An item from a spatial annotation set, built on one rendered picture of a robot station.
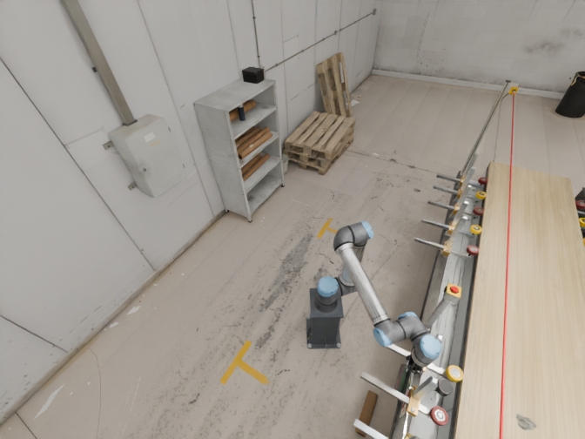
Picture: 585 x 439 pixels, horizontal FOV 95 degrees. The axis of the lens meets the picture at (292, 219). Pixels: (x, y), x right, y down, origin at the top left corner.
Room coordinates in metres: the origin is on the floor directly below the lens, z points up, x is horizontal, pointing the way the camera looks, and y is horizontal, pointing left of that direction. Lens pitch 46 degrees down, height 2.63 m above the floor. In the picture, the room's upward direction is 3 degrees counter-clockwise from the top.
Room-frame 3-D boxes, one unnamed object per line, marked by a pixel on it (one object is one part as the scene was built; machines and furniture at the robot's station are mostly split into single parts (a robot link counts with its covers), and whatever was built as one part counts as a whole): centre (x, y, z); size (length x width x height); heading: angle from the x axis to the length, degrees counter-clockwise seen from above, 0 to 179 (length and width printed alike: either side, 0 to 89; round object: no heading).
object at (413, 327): (0.52, -0.55, 1.29); 0.12 x 0.12 x 0.09; 16
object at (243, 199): (3.06, 0.52, 0.78); 0.90 x 0.45 x 1.55; 147
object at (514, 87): (2.45, -2.03, 1.20); 0.15 x 0.12 x 1.00; 147
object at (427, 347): (0.42, -0.59, 1.29); 0.10 x 0.09 x 0.12; 16
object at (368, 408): (0.37, -0.49, 0.04); 0.30 x 0.08 x 0.08; 147
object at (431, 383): (0.31, -0.62, 0.94); 0.04 x 0.04 x 0.48; 57
